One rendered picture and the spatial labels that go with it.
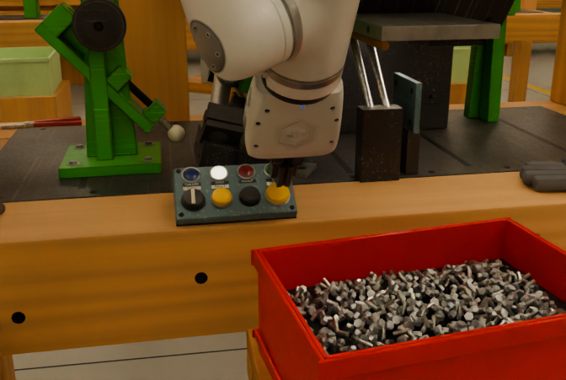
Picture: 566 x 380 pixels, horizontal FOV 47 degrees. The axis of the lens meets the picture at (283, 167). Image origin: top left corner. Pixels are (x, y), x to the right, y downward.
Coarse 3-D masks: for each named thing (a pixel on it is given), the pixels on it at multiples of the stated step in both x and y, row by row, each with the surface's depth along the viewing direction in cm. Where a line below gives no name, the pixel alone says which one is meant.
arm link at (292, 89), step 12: (264, 72) 62; (276, 84) 62; (288, 84) 61; (300, 84) 61; (312, 84) 61; (324, 84) 62; (336, 84) 63; (288, 96) 62; (300, 96) 62; (312, 96) 62
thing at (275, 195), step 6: (270, 186) 82; (282, 186) 82; (270, 192) 81; (276, 192) 81; (282, 192) 81; (288, 192) 81; (270, 198) 81; (276, 198) 81; (282, 198) 81; (288, 198) 82
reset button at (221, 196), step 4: (220, 188) 81; (224, 188) 81; (216, 192) 80; (220, 192) 80; (224, 192) 80; (228, 192) 80; (212, 196) 80; (216, 196) 80; (220, 196) 80; (224, 196) 80; (228, 196) 80; (212, 200) 80; (216, 200) 80; (220, 200) 79; (224, 200) 80; (228, 200) 80; (216, 204) 80; (220, 204) 80; (224, 204) 80
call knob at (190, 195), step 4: (184, 192) 80; (188, 192) 80; (192, 192) 80; (196, 192) 80; (200, 192) 80; (184, 196) 79; (188, 196) 79; (192, 196) 79; (196, 196) 79; (200, 196) 79; (184, 200) 79; (188, 200) 79; (192, 200) 79; (196, 200) 79; (200, 200) 79; (184, 204) 79; (188, 204) 79; (192, 204) 79; (196, 204) 79; (200, 204) 79; (192, 208) 79
